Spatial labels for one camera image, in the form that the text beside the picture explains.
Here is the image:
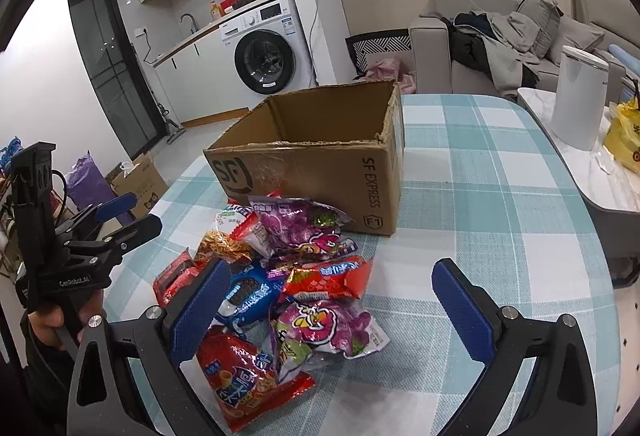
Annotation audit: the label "red instant noodle packet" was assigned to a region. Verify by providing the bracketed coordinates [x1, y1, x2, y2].
[195, 326, 317, 434]

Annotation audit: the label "grey hoodie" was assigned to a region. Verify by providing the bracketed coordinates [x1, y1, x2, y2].
[485, 10, 546, 99]

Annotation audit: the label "brown cardboard box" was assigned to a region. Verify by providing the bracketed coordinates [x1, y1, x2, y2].
[203, 80, 405, 237]

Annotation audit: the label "orange crispy noodle packet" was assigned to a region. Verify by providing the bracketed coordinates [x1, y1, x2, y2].
[194, 230, 253, 264]

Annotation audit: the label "black glass door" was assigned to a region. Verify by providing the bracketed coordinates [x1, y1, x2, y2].
[67, 0, 168, 157]

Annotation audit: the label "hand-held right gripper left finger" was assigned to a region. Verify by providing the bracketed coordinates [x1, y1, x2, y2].
[67, 258, 233, 436]

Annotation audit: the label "teal checkered tablecloth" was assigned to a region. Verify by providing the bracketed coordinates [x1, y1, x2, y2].
[105, 93, 616, 436]

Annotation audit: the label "red orange snack packet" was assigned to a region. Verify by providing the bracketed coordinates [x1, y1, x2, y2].
[277, 256, 373, 301]

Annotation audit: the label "dark clothes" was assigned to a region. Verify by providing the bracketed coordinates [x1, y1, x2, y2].
[445, 13, 501, 71]

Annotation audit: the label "blue cookie packet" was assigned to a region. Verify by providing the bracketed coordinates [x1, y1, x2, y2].
[214, 258, 296, 332]

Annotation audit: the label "purple plastic bag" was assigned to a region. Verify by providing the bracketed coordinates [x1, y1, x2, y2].
[65, 155, 116, 211]

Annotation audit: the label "white marble side table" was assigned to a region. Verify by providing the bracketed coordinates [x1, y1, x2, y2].
[517, 87, 640, 287]

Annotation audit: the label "yellow plastic bag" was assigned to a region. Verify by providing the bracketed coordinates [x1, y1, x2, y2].
[603, 98, 640, 174]

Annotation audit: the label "red and white noodle packet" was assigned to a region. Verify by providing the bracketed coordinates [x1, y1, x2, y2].
[215, 190, 281, 259]

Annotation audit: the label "light blue pillow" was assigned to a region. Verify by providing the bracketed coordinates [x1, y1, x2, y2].
[607, 43, 640, 66]

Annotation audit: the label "grey cushion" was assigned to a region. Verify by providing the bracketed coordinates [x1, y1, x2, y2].
[517, 0, 563, 59]

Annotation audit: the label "stick vacuum cleaner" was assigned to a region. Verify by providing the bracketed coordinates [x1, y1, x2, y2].
[155, 103, 186, 144]

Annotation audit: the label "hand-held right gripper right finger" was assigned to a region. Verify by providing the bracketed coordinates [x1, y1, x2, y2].
[432, 258, 598, 436]

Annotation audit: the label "purple grape candy packet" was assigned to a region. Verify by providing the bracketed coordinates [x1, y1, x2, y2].
[269, 298, 391, 384]
[248, 196, 361, 261]

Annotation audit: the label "beige cushion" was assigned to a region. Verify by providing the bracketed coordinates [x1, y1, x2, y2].
[547, 16, 606, 66]

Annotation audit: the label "white cylindrical bin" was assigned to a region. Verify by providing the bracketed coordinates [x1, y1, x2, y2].
[550, 44, 610, 151]

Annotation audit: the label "pink crumpled cloth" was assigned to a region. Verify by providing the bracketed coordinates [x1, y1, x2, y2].
[360, 57, 416, 94]

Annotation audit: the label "beige sofa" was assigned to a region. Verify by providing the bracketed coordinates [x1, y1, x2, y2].
[410, 0, 640, 101]

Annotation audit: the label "white washing machine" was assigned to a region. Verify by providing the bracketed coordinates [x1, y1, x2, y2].
[218, 0, 317, 95]

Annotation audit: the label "red cookie packet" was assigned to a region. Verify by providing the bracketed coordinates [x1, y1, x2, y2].
[152, 248, 206, 309]

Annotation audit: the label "kitchen counter with cabinets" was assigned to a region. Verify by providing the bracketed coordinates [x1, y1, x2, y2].
[152, 20, 251, 127]

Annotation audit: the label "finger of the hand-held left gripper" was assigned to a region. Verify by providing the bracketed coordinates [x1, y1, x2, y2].
[64, 215, 164, 267]
[54, 193, 139, 243]

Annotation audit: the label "small printed cardboard box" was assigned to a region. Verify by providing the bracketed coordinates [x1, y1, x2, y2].
[110, 153, 168, 217]

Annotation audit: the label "person's left forearm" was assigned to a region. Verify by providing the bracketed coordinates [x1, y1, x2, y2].
[0, 311, 76, 436]

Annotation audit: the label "person's left hand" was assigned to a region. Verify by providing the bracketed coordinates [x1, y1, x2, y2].
[27, 290, 105, 352]

